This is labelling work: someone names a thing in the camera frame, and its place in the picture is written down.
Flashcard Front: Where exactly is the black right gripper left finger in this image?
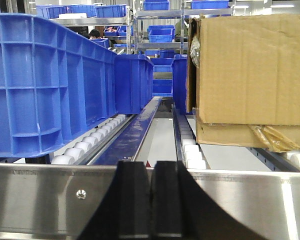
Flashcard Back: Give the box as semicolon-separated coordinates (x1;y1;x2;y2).
78;161;150;240

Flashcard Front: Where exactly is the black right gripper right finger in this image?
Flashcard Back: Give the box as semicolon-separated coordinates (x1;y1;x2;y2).
151;161;263;240

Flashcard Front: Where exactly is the worn cardboard box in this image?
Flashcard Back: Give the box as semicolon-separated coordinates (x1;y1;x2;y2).
186;13;300;153

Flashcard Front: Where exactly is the large blue crate on rollers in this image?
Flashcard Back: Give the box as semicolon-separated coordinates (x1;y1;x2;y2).
0;13;117;158

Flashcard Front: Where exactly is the stainless steel shelf rail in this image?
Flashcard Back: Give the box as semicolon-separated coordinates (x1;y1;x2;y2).
0;163;300;240

